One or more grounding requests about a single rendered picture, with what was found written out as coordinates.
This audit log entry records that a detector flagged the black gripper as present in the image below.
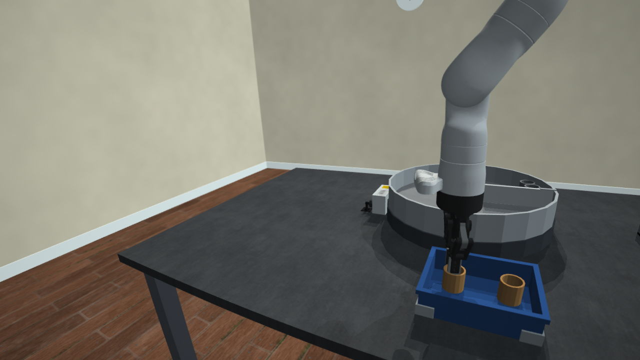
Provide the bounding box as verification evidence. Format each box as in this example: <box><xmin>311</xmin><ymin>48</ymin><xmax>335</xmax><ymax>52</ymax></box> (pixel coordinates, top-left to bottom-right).
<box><xmin>436</xmin><ymin>191</ymin><xmax>484</xmax><ymax>275</ymax></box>

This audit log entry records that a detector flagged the blue crate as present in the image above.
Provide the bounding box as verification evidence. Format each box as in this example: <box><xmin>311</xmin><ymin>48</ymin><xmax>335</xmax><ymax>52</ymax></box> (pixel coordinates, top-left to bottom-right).
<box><xmin>415</xmin><ymin>246</ymin><xmax>551</xmax><ymax>346</ymax></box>

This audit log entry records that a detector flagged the bronze bushing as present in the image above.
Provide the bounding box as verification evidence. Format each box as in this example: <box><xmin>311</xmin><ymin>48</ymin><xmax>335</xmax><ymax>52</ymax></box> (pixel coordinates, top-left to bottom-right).
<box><xmin>497</xmin><ymin>274</ymin><xmax>525</xmax><ymax>307</ymax></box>
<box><xmin>442</xmin><ymin>264</ymin><xmax>466</xmax><ymax>294</ymax></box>

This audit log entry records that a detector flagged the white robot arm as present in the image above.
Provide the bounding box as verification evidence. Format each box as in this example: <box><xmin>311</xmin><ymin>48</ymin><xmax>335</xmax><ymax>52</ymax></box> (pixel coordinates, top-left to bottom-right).
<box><xmin>414</xmin><ymin>0</ymin><xmax>569</xmax><ymax>197</ymax></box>

